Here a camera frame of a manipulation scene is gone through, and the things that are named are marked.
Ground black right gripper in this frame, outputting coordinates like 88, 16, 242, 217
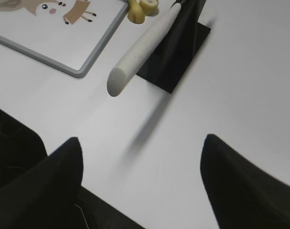
0, 109, 140, 229

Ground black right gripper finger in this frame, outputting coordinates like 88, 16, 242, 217
200, 134, 290, 229

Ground yellow banana stem piece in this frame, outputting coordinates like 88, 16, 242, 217
127, 0, 145, 24

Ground yellow banana slice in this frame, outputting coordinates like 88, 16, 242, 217
139, 0, 159, 15

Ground black knife stand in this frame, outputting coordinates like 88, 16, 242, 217
137, 0, 211, 94

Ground white deer cutting board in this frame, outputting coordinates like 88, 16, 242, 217
0, 0, 128, 78

